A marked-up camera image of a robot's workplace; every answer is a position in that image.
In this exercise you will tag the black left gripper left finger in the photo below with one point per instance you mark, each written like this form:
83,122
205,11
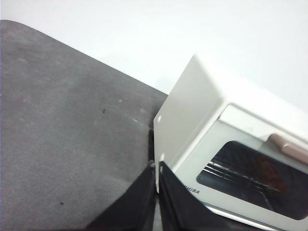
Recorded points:
134,207

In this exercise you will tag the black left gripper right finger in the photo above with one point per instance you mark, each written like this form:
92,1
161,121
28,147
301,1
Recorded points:
178,209

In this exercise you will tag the white Toshiba toaster oven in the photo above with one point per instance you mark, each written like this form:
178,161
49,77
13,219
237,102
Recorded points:
192,115

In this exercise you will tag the dark grey table cloth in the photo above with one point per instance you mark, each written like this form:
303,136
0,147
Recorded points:
60,132

